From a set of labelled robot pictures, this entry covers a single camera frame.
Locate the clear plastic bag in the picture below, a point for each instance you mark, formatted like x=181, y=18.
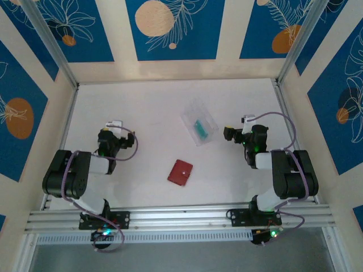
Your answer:
x=198, y=113

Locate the red leather card holder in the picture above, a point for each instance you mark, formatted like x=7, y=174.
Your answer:
x=180, y=173

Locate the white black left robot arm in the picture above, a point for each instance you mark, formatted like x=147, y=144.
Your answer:
x=65, y=175

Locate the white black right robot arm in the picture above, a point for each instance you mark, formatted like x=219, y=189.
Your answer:
x=295, y=175

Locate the black controller board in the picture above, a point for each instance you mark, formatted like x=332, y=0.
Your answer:
x=261, y=238
x=99, y=235

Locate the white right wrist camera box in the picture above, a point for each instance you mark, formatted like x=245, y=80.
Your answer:
x=249, y=117

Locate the aluminium side rail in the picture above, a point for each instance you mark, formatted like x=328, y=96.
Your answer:
x=286, y=113
x=68, y=124

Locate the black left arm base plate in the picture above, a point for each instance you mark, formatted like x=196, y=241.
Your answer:
x=124, y=219

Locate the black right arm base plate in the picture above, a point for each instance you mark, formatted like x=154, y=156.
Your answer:
x=236, y=218

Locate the aluminium table edge rail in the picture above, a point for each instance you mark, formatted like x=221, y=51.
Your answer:
x=181, y=218

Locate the aluminium frame post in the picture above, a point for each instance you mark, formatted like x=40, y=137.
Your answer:
x=300, y=39
x=51, y=42

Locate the aluminium frame leg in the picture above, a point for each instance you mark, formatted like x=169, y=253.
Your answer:
x=330, y=249
x=27, y=255

